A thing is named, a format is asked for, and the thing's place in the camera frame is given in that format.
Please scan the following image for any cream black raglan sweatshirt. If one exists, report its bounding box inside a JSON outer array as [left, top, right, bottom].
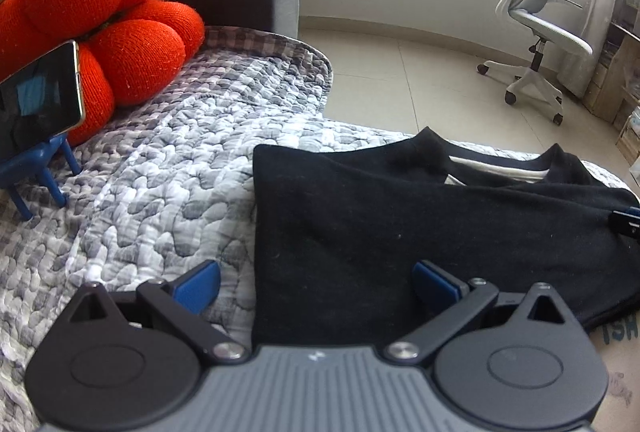
[[253, 131, 639, 345]]

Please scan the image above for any grey checked quilted bedcover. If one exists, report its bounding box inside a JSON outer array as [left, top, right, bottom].
[[1, 28, 399, 431]]

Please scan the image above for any wooden desk shelf unit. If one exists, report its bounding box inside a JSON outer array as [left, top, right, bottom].
[[582, 0, 639, 164]]

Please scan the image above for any right grey curtain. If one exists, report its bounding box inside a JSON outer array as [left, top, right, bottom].
[[556, 0, 623, 98]]

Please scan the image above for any blue stool phone stand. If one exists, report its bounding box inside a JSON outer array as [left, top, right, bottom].
[[0, 134, 81, 221]]

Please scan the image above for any smartphone playing video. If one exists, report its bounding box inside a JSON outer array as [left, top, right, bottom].
[[0, 40, 85, 160]]

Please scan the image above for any white grey office chair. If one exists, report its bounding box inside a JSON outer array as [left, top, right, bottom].
[[476, 0, 592, 125]]

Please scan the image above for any red flower plush cushion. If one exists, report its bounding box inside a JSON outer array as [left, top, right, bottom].
[[1, 0, 205, 146]]

